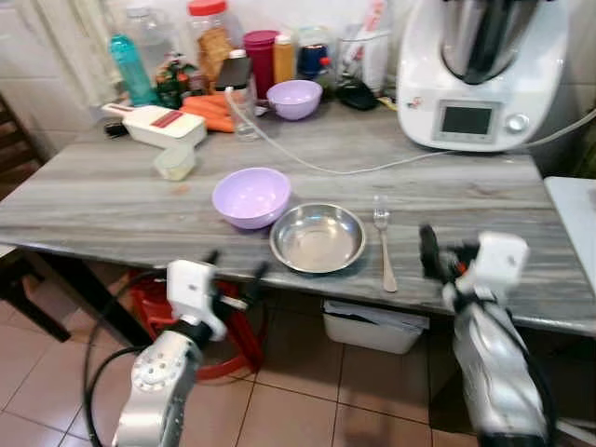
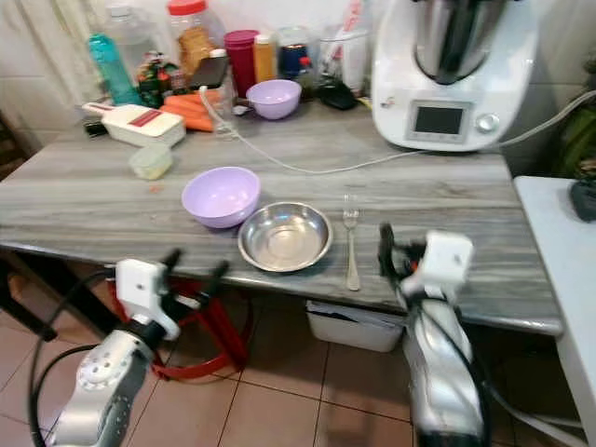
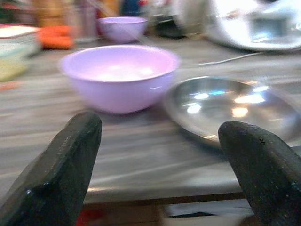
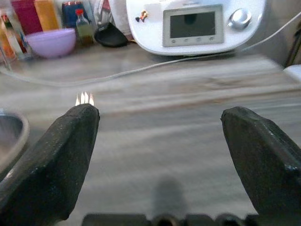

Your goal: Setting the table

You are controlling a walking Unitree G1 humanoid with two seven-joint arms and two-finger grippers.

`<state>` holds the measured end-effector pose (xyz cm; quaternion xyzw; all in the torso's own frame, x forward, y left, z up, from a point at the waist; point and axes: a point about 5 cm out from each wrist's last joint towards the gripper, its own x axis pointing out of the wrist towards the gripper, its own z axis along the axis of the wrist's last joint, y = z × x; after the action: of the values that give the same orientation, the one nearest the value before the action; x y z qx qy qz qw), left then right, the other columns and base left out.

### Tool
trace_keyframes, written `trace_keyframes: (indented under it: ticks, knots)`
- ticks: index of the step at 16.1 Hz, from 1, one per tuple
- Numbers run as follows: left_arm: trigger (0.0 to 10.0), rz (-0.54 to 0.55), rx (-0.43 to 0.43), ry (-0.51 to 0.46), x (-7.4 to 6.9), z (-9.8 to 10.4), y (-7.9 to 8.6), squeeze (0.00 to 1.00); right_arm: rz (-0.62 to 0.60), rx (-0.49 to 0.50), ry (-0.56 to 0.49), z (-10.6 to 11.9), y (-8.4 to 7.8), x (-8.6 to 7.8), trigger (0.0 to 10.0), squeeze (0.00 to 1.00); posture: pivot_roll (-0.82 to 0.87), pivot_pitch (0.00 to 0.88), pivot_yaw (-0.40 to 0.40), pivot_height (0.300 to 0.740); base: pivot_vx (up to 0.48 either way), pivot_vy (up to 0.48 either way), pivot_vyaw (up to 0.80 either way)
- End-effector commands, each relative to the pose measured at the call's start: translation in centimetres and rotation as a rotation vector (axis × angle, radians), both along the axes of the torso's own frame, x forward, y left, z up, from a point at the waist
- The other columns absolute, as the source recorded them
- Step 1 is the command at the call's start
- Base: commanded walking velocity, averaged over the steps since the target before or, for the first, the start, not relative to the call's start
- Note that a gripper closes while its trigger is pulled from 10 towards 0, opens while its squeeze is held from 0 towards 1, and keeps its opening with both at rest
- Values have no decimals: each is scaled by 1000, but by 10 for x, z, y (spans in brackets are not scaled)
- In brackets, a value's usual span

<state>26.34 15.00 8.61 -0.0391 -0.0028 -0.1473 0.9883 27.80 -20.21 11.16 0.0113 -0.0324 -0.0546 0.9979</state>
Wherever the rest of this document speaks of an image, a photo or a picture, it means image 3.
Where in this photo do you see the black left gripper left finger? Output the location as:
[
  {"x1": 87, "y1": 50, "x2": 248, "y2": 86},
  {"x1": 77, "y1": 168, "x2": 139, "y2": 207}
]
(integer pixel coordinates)
[{"x1": 0, "y1": 111, "x2": 103, "y2": 226}]

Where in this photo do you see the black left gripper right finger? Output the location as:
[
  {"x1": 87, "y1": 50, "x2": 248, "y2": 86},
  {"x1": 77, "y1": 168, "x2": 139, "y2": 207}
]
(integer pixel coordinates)
[{"x1": 218, "y1": 121, "x2": 301, "y2": 226}]

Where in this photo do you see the round steel plate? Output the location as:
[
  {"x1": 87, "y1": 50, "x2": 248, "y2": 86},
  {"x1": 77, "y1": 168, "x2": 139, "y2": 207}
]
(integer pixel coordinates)
[{"x1": 163, "y1": 76, "x2": 301, "y2": 148}]

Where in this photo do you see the large lilac plastic bowl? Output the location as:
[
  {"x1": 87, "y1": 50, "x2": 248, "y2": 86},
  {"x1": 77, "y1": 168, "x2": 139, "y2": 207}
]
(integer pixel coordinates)
[{"x1": 60, "y1": 44, "x2": 181, "y2": 115}]

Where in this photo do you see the stack of pale containers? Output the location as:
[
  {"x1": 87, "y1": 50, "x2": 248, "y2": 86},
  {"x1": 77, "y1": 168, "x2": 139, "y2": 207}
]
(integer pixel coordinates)
[{"x1": 0, "y1": 24, "x2": 43, "y2": 82}]

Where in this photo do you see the orange carrots pack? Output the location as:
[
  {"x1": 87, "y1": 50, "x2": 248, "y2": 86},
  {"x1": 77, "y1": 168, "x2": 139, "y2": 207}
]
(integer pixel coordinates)
[{"x1": 39, "y1": 25, "x2": 75, "y2": 50}]

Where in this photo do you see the white kitchen appliance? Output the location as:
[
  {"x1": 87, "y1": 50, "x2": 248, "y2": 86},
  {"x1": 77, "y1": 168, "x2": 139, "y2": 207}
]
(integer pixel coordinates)
[{"x1": 204, "y1": 0, "x2": 301, "y2": 52}]

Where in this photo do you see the steel cup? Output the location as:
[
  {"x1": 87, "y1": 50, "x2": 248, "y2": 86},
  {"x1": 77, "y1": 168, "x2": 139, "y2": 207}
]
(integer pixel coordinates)
[{"x1": 70, "y1": 4, "x2": 98, "y2": 40}]

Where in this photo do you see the small lilac plastic bowl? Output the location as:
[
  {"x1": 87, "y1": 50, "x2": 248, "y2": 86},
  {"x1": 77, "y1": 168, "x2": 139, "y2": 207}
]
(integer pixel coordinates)
[{"x1": 97, "y1": 16, "x2": 148, "y2": 44}]

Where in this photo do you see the white power cable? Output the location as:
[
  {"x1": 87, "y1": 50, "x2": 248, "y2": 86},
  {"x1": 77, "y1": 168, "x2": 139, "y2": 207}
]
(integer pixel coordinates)
[{"x1": 198, "y1": 52, "x2": 264, "y2": 66}]

